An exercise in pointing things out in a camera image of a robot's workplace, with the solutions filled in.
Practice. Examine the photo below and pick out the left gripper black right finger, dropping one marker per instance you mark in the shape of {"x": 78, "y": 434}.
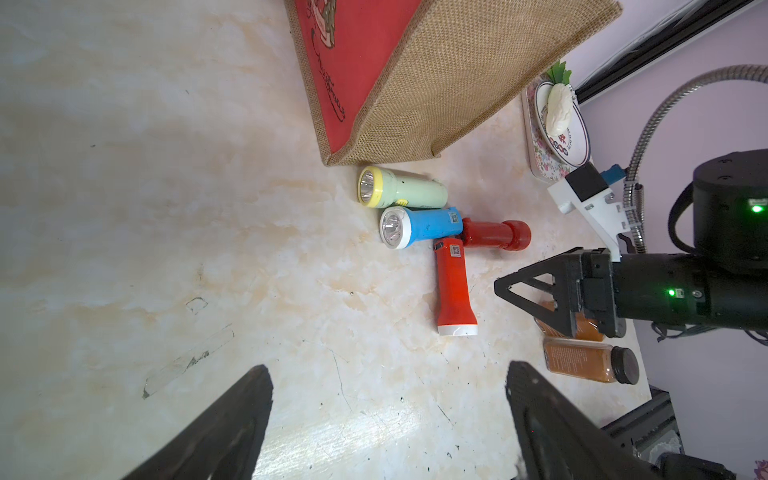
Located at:
{"x": 557, "y": 441}

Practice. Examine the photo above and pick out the left gripper left finger black triangular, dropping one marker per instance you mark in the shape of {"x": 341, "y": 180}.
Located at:
{"x": 224, "y": 441}

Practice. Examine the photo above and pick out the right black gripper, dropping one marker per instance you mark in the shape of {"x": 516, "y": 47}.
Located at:
{"x": 670, "y": 290}

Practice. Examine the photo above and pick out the red flashlight white head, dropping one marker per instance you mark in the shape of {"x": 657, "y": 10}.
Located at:
{"x": 455, "y": 316}

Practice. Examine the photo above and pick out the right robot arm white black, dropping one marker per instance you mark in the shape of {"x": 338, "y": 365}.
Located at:
{"x": 722, "y": 215}

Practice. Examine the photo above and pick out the burlap tote bag red trim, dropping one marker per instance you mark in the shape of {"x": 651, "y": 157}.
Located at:
{"x": 400, "y": 81}

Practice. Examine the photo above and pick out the spice jar black lid lower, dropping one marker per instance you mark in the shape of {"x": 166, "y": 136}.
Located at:
{"x": 591, "y": 361}

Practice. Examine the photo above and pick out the floral placemat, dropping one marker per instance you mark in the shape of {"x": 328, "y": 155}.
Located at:
{"x": 552, "y": 158}

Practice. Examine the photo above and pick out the white patterned plate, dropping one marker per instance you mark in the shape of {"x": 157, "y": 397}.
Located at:
{"x": 573, "y": 146}

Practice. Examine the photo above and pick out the white radish toy green leaves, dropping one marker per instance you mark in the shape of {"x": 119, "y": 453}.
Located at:
{"x": 559, "y": 101}

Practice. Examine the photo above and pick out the green flashlight near bag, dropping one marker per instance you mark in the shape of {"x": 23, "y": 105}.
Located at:
{"x": 381, "y": 188}

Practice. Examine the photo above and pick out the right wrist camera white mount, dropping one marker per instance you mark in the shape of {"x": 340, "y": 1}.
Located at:
{"x": 588, "y": 191}

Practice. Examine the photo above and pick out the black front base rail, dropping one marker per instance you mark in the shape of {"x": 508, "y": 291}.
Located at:
{"x": 650, "y": 433}

